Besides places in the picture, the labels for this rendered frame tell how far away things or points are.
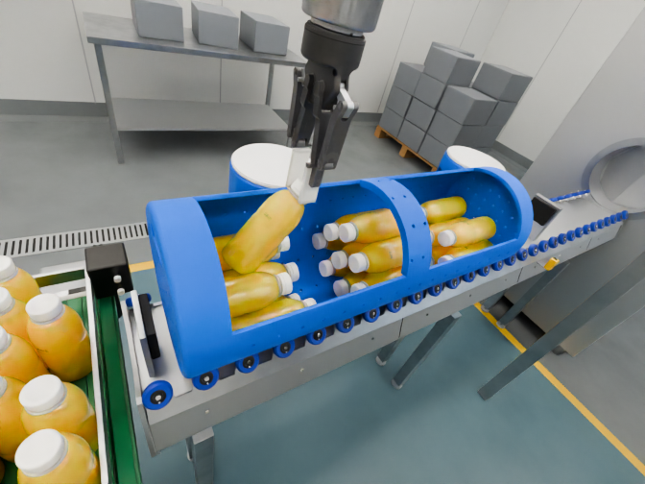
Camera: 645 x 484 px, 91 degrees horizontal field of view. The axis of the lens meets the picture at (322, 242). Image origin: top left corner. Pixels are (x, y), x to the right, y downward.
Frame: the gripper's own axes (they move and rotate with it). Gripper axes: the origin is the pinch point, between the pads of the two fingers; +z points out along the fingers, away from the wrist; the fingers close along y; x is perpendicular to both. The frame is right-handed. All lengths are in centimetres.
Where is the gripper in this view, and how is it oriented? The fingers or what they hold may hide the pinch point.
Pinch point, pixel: (303, 176)
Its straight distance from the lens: 51.3
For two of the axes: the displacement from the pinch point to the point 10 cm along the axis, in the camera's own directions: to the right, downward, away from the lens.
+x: -8.4, 1.8, -5.1
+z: -2.3, 7.4, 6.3
